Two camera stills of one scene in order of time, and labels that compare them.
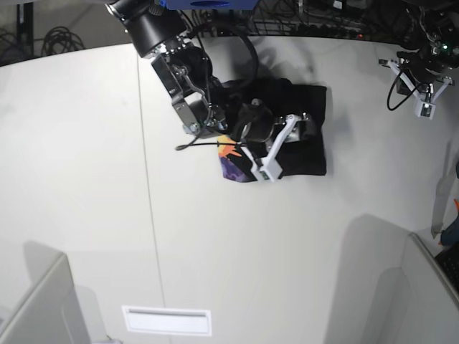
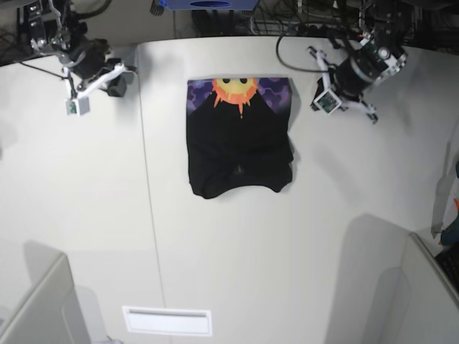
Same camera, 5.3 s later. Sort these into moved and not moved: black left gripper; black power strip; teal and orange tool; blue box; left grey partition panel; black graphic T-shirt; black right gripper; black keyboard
Moved: black graphic T-shirt; black right gripper; black left gripper
Not moved: teal and orange tool; black power strip; blue box; left grey partition panel; black keyboard
